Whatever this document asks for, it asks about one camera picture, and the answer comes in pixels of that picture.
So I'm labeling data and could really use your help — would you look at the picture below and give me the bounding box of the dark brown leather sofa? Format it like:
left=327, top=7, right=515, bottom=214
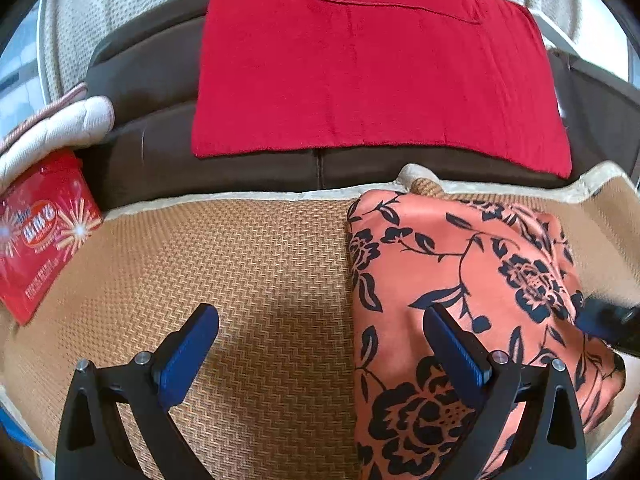
left=77, top=0, right=639, bottom=211

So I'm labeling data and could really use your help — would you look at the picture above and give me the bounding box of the orange floral garment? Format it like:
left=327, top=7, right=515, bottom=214
left=347, top=191, right=626, bottom=479

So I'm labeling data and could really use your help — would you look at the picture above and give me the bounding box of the red folded cloth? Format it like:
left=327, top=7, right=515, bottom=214
left=195, top=0, right=572, bottom=178

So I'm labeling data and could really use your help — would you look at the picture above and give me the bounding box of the red egg roll box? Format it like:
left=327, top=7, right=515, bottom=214
left=1, top=148, right=102, bottom=325

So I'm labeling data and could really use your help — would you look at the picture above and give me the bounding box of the woven bamboo mat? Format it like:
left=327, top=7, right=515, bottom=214
left=1, top=162, right=639, bottom=479

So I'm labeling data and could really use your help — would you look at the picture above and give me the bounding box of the white quilted cushion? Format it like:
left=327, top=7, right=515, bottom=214
left=1, top=82, right=115, bottom=193

